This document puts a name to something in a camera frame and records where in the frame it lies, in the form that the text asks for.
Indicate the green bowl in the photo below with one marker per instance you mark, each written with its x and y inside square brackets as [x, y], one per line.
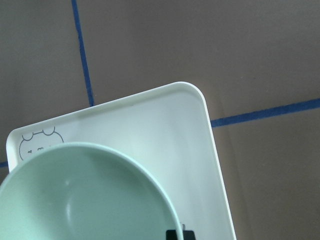
[83, 191]

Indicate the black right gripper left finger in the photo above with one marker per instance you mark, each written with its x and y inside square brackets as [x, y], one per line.
[171, 234]

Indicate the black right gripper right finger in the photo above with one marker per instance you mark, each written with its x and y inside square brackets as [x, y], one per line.
[188, 234]

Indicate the cream bear serving tray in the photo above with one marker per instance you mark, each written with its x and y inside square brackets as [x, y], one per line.
[167, 130]

